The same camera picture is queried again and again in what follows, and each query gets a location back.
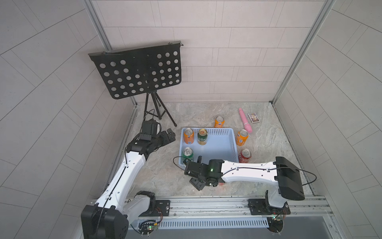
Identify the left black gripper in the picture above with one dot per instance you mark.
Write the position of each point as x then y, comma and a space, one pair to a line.
165, 139

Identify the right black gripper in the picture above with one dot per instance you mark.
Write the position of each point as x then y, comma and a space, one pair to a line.
194, 182

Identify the orange Fanta can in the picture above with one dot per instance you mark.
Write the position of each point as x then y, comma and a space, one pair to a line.
242, 137
219, 122

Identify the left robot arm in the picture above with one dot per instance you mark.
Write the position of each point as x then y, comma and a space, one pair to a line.
110, 216

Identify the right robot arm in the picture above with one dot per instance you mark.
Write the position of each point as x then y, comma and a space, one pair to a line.
281, 174

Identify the light blue plastic basket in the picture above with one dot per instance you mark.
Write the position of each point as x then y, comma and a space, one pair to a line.
220, 144

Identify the orange soda can back-left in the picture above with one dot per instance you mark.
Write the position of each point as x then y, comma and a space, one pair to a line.
188, 136

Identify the green Sprite can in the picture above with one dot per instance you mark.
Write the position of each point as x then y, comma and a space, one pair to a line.
187, 155

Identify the green gold-top tea can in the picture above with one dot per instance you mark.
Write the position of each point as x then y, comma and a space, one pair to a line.
202, 136

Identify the left circuit board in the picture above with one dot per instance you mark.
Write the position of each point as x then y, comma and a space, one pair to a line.
147, 227

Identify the circuit board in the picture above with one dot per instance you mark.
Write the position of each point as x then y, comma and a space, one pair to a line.
275, 225
147, 227

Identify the pink foam cylinder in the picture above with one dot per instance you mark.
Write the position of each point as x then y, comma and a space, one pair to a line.
246, 124

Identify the black perforated music stand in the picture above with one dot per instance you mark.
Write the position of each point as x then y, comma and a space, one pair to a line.
145, 70

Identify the small playing card box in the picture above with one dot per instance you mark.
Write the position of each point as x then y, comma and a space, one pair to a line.
253, 117

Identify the right circuit board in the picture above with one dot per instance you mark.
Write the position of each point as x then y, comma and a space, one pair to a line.
275, 225

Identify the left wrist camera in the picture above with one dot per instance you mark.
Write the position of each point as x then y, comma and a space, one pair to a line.
149, 130

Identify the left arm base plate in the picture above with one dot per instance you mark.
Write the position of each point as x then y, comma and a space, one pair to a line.
161, 207

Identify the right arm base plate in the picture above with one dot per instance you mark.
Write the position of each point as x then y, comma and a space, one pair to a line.
262, 207

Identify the aluminium mounting rail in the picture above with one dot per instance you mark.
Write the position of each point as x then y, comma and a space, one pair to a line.
229, 208

